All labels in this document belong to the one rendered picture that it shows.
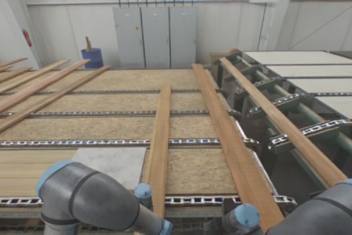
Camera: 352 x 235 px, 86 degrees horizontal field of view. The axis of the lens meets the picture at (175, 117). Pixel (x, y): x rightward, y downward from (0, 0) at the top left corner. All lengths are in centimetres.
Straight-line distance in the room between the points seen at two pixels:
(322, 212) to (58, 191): 53
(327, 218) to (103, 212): 42
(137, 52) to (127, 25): 81
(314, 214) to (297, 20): 765
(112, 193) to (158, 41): 598
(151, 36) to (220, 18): 231
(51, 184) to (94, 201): 13
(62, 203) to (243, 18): 703
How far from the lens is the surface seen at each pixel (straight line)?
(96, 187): 49
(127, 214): 52
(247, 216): 78
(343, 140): 213
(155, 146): 169
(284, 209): 154
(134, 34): 641
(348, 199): 47
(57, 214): 58
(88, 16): 742
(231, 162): 158
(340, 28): 876
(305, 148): 186
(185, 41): 632
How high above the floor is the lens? 191
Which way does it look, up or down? 29 degrees down
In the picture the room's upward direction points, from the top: 1 degrees counter-clockwise
